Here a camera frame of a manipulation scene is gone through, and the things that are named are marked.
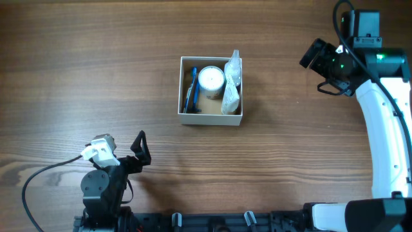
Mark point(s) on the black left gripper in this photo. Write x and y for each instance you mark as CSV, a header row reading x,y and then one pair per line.
x,y
136,165

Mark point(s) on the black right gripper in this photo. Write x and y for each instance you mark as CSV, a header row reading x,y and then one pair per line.
x,y
324,51

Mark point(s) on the blue disposable razor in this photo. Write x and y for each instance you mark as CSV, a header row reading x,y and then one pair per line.
x,y
194,108

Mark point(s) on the clear spray bottle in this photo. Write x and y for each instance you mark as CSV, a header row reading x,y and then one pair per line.
x,y
233,68

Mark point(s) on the blue white toothbrush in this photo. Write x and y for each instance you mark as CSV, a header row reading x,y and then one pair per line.
x,y
189,91

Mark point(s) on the white floral tube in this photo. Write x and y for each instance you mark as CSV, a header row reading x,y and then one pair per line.
x,y
231,98

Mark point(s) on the cotton swab tub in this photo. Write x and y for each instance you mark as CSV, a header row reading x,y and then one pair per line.
x,y
211,80

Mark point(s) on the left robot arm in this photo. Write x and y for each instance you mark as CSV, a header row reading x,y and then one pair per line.
x,y
103,188

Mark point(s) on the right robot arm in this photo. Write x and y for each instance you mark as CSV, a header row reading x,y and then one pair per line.
x,y
380,80

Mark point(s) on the beige cardboard box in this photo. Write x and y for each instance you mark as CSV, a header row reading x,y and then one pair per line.
x,y
210,108

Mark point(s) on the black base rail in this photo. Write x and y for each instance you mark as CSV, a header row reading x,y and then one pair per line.
x,y
273,221

